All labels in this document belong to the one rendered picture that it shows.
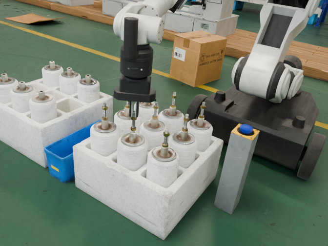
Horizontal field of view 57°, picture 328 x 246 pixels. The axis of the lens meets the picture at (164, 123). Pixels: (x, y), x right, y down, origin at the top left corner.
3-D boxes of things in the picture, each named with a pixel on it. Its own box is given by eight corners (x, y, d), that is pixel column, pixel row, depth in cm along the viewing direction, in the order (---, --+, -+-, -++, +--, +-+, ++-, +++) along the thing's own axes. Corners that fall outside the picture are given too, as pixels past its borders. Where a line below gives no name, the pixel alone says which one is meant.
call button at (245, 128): (241, 127, 96) (242, 122, 95) (253, 132, 94) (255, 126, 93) (236, 133, 93) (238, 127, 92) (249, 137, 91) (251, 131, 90)
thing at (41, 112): (49, 130, 128) (44, 91, 119) (64, 137, 124) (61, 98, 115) (29, 138, 121) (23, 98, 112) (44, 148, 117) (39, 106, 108)
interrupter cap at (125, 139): (125, 149, 90) (125, 147, 90) (117, 136, 96) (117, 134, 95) (148, 145, 93) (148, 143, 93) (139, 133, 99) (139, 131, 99)
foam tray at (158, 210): (139, 142, 139) (141, 107, 130) (215, 176, 122) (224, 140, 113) (74, 186, 110) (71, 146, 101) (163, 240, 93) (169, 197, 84)
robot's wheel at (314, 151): (302, 161, 137) (317, 124, 127) (313, 166, 135) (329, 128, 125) (292, 185, 122) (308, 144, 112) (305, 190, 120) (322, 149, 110)
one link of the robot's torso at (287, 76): (262, 64, 153) (237, 49, 111) (303, 75, 144) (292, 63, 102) (252, 93, 156) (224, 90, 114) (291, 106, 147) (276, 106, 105)
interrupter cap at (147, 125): (162, 133, 100) (162, 132, 99) (140, 130, 101) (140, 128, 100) (166, 123, 106) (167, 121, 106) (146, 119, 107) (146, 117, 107)
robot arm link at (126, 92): (110, 102, 83) (110, 60, 77) (115, 88, 91) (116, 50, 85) (155, 106, 83) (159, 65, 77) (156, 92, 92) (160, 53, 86)
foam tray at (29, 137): (58, 104, 163) (56, 73, 154) (112, 130, 146) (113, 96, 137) (-12, 133, 134) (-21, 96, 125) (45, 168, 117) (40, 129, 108)
